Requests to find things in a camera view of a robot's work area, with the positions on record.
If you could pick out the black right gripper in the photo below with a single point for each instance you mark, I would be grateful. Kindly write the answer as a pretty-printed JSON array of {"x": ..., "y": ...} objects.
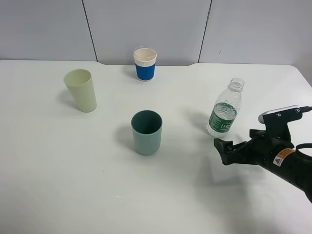
[{"x": 259, "y": 150}]

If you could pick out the teal plastic cup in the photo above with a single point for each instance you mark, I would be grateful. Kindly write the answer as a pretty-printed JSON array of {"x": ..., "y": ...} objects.
[{"x": 147, "y": 128}]

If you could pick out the blue sleeved paper cup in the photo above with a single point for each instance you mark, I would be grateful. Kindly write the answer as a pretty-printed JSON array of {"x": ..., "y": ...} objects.
[{"x": 145, "y": 62}]

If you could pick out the light green plastic cup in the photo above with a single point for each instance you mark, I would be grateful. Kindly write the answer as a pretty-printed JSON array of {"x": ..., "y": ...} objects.
[{"x": 80, "y": 84}]

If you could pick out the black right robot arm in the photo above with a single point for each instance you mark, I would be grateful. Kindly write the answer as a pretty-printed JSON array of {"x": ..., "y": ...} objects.
[{"x": 296, "y": 168}]

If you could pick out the clear water bottle green label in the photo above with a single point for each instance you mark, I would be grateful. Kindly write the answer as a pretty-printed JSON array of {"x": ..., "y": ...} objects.
[{"x": 225, "y": 109}]

